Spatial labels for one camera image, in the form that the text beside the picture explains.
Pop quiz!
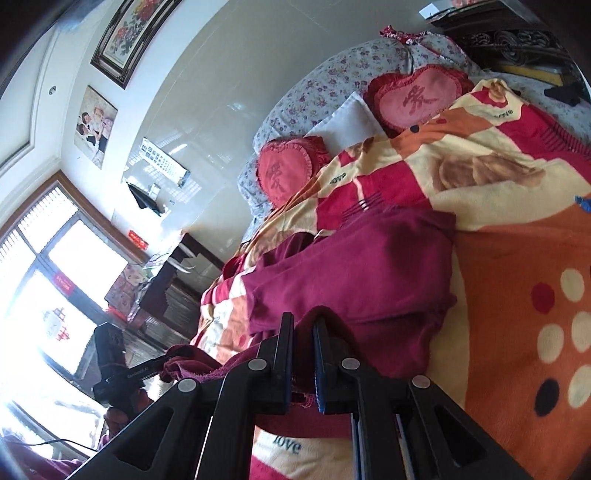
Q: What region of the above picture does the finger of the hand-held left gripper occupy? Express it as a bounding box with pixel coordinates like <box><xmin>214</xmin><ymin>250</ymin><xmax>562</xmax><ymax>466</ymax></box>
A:
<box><xmin>148</xmin><ymin>346</ymin><xmax>195</xmax><ymax>372</ymax></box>

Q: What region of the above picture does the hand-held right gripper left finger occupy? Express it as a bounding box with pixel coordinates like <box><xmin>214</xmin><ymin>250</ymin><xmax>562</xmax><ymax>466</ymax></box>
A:
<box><xmin>69</xmin><ymin>313</ymin><xmax>295</xmax><ymax>480</ymax></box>

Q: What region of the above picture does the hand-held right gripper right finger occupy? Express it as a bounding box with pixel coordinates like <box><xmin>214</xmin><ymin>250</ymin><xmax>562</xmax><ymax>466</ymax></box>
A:
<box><xmin>313</xmin><ymin>320</ymin><xmax>532</xmax><ymax>480</ymax></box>

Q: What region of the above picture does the maroon garment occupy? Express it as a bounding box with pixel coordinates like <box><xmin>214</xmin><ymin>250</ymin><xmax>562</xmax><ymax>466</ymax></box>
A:
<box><xmin>159</xmin><ymin>205</ymin><xmax>458</xmax><ymax>439</ymax></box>

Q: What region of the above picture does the person's left forearm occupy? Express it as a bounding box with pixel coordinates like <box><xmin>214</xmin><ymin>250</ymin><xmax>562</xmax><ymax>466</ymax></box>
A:
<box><xmin>0</xmin><ymin>429</ymin><xmax>88</xmax><ymax>480</ymax></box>

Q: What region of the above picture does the person's left hand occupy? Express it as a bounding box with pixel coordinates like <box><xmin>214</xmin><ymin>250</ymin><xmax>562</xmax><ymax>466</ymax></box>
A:
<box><xmin>102</xmin><ymin>390</ymin><xmax>155</xmax><ymax>444</ymax></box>

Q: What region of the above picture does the dark wooden cabinet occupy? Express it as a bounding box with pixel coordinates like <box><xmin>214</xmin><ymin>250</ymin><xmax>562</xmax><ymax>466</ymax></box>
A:
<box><xmin>124</xmin><ymin>233</ymin><xmax>227</xmax><ymax>352</ymax></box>

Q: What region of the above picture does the patterned gift box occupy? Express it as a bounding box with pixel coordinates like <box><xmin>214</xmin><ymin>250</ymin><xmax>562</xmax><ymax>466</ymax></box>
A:
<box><xmin>105</xmin><ymin>265</ymin><xmax>153</xmax><ymax>319</ymax></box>

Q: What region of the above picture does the wooden framed window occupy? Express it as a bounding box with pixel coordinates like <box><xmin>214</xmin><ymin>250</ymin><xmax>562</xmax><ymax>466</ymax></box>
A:
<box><xmin>0</xmin><ymin>171</ymin><xmax>153</xmax><ymax>444</ymax></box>

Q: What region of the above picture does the small red heart pillow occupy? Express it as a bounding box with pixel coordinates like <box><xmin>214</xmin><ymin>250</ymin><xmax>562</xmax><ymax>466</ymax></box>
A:
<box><xmin>256</xmin><ymin>136</ymin><xmax>331</xmax><ymax>210</ymax></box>

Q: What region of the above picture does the orange red printed blanket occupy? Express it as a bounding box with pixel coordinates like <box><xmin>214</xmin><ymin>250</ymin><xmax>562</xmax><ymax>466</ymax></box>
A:
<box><xmin>189</xmin><ymin>78</ymin><xmax>591</xmax><ymax>480</ymax></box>

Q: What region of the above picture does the white pillow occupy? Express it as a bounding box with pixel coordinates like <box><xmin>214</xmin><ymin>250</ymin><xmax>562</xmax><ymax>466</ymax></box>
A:
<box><xmin>305</xmin><ymin>91</ymin><xmax>386</xmax><ymax>144</ymax></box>

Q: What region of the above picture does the large red heart pillow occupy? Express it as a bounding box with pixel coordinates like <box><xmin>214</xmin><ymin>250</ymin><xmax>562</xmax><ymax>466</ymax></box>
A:
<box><xmin>362</xmin><ymin>64</ymin><xmax>476</xmax><ymax>139</ymax></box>

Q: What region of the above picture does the floral quilt roll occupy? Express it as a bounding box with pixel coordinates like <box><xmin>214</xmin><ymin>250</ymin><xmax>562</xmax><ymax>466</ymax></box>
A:
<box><xmin>238</xmin><ymin>31</ymin><xmax>476</xmax><ymax>217</ymax></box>

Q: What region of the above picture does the framed flower painting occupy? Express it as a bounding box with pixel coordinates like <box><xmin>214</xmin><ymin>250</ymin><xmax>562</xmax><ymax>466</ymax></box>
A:
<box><xmin>90</xmin><ymin>0</ymin><xmax>185</xmax><ymax>89</ymax></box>

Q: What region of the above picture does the red patterned cloth tie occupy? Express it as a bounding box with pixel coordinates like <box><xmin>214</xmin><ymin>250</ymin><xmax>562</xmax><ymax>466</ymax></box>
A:
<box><xmin>379</xmin><ymin>25</ymin><xmax>430</xmax><ymax>47</ymax></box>

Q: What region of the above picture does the floral bed sheet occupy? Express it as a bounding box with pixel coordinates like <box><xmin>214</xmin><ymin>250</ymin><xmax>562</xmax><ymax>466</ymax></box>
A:
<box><xmin>480</xmin><ymin>65</ymin><xmax>591</xmax><ymax>148</ymax></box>

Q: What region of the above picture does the black object on bed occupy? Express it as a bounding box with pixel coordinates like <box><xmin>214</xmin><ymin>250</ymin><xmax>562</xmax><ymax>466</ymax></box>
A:
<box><xmin>544</xmin><ymin>65</ymin><xmax>587</xmax><ymax>107</ymax></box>

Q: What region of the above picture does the black cable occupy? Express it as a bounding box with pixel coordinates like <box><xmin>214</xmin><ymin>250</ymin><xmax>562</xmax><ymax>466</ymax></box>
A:
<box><xmin>28</xmin><ymin>436</ymin><xmax>100</xmax><ymax>450</ymax></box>

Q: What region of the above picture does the black wall-mounted device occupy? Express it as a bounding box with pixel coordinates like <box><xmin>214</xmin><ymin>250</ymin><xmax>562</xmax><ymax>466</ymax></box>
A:
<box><xmin>127</xmin><ymin>182</ymin><xmax>166</xmax><ymax>217</ymax></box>

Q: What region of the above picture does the wall calendar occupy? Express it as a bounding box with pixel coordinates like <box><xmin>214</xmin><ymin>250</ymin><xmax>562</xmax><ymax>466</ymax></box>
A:
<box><xmin>122</xmin><ymin>137</ymin><xmax>191</xmax><ymax>188</ymax></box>

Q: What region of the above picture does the wall poster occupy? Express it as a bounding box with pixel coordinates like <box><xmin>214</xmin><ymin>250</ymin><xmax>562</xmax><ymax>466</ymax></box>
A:
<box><xmin>75</xmin><ymin>85</ymin><xmax>119</xmax><ymax>168</ymax></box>

